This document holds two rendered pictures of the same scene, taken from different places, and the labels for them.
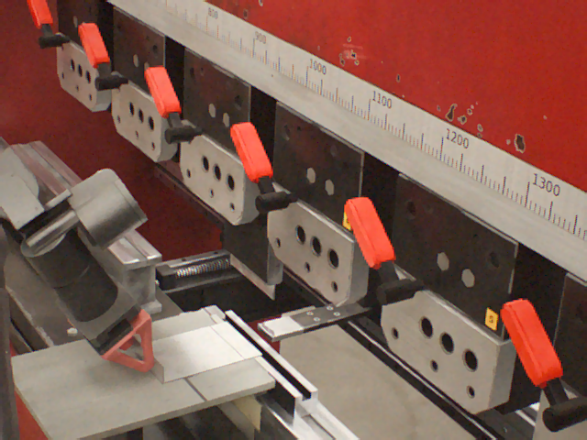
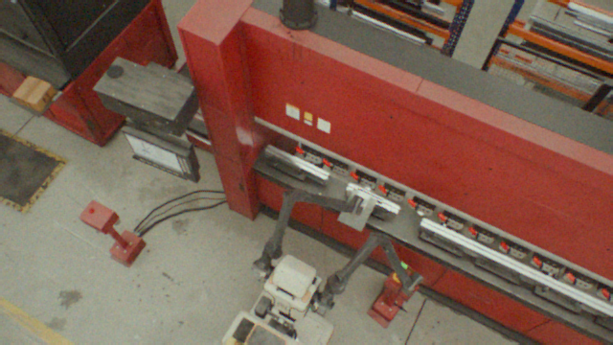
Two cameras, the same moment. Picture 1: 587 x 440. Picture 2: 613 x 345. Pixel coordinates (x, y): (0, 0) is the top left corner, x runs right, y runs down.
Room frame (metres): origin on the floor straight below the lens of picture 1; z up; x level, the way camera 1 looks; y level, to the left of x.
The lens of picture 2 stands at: (0.03, 1.21, 4.27)
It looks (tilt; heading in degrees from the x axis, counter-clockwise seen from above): 63 degrees down; 329
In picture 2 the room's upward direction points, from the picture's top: 2 degrees clockwise
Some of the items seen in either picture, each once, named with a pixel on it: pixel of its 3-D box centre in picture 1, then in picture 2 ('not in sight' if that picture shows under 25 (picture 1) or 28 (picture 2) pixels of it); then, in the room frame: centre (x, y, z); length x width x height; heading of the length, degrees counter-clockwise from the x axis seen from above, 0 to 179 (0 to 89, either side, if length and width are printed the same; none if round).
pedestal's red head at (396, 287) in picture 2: not in sight; (403, 281); (0.52, 0.09, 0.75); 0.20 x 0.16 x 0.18; 22
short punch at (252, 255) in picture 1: (253, 245); not in sight; (1.14, 0.04, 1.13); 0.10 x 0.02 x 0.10; 33
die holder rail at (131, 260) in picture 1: (77, 221); (297, 165); (1.60, 0.35, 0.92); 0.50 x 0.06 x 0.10; 33
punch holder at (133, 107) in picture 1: (166, 81); (340, 161); (1.32, 0.17, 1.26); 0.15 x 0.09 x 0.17; 33
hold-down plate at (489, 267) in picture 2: not in sight; (497, 271); (0.27, -0.46, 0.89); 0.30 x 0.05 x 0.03; 33
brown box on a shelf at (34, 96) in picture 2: not in sight; (32, 92); (3.01, 1.82, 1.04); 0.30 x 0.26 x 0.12; 32
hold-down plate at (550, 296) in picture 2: not in sight; (556, 299); (-0.07, -0.68, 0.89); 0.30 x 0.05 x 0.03; 33
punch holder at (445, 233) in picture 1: (478, 286); (424, 200); (0.82, -0.16, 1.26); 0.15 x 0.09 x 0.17; 33
